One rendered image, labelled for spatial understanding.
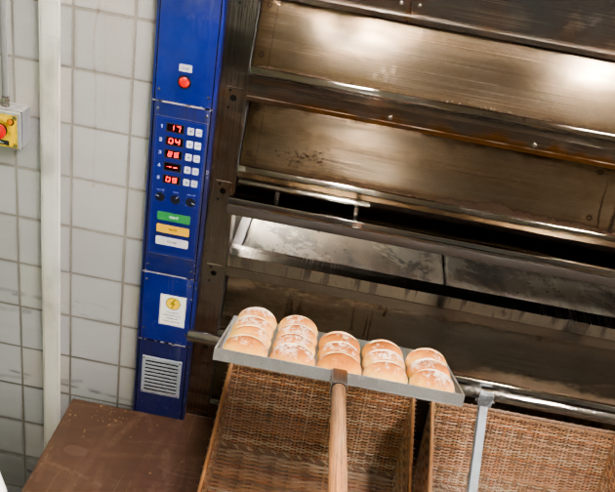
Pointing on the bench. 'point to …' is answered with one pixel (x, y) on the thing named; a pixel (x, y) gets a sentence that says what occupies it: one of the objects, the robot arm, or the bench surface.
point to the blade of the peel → (331, 371)
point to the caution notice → (172, 310)
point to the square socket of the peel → (339, 378)
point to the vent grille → (160, 376)
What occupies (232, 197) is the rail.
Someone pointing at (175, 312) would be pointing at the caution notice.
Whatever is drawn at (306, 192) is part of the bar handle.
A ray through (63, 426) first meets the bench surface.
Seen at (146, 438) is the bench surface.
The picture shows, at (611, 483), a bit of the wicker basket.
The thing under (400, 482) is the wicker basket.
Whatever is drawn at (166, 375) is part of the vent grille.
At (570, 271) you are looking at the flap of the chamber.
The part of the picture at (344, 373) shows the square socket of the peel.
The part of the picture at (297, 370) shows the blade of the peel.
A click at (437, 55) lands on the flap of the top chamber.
